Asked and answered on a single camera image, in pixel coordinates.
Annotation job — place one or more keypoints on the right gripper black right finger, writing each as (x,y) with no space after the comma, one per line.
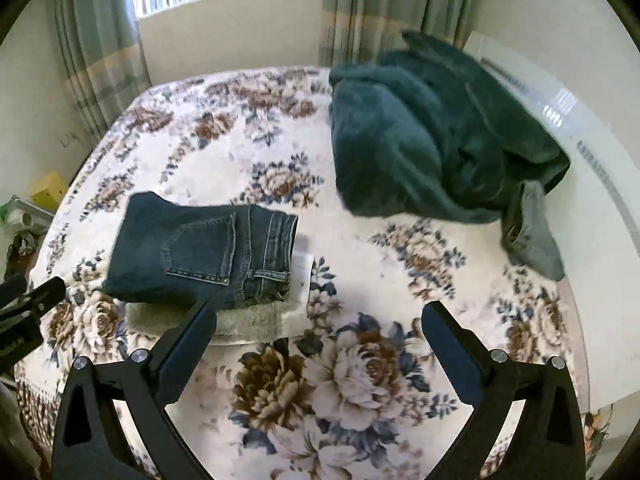
(540,399)

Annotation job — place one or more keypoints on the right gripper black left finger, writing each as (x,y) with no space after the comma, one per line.
(89,442)

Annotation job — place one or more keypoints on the dark blue denim jeans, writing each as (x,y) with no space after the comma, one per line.
(232,256)

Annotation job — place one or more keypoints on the yellow box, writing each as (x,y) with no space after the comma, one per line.
(48,191)

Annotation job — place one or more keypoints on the grey-green trousers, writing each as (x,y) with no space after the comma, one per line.
(525,234)

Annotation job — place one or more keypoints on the folded grey-green towel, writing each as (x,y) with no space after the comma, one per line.
(260,323)

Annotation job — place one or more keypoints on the white headboard panel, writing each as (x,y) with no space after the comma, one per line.
(593,215)

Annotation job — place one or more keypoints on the left green striped curtain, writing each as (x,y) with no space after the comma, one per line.
(101,58)

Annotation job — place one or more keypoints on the green striped curtain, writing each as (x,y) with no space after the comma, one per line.
(101,58)
(356,31)

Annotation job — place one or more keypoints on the dark green fleece blanket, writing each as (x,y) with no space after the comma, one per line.
(428,131)

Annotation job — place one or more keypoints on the right green striped curtain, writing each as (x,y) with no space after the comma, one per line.
(356,31)

